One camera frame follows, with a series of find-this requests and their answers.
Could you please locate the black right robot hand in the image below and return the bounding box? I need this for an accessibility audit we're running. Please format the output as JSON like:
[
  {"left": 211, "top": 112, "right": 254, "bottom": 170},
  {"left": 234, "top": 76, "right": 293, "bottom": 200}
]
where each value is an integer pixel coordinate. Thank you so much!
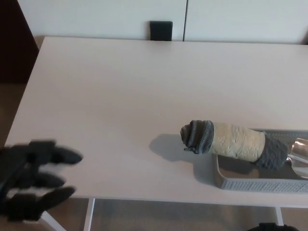
[{"left": 246, "top": 222, "right": 304, "bottom": 231}]

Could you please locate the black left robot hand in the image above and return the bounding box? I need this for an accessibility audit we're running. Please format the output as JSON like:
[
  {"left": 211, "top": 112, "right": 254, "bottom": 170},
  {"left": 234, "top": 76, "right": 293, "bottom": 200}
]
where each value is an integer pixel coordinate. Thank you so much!
[{"left": 0, "top": 139, "right": 84, "bottom": 223}]

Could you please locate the metal shovel with handle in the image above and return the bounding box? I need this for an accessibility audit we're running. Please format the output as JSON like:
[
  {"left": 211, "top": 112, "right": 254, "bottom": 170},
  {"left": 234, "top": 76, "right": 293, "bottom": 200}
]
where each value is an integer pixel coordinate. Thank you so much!
[{"left": 180, "top": 119, "right": 308, "bottom": 180}]

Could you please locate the grey perforated plastic container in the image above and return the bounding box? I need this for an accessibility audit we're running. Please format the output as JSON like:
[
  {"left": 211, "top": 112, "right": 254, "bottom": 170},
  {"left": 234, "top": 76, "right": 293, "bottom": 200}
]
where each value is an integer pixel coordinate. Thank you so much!
[{"left": 213, "top": 129, "right": 308, "bottom": 193}]

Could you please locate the white desk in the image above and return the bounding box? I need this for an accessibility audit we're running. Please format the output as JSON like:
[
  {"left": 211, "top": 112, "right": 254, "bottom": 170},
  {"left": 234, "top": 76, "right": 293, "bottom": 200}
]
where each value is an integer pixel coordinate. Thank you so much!
[{"left": 4, "top": 36, "right": 308, "bottom": 231}]

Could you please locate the dark brown wooden panel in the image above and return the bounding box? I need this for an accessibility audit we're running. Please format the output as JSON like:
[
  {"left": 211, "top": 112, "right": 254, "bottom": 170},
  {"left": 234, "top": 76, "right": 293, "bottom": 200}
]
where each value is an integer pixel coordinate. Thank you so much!
[{"left": 0, "top": 0, "right": 40, "bottom": 85}]

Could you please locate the white cabinet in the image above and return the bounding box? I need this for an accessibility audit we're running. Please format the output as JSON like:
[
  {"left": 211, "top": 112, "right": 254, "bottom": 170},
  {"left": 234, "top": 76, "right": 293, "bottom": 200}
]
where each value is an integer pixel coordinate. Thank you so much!
[{"left": 18, "top": 0, "right": 308, "bottom": 45}]

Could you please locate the black cabinet handle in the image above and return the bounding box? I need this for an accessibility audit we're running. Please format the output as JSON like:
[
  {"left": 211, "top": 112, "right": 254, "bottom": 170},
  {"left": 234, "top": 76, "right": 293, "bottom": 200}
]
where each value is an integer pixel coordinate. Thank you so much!
[{"left": 149, "top": 21, "right": 174, "bottom": 41}]

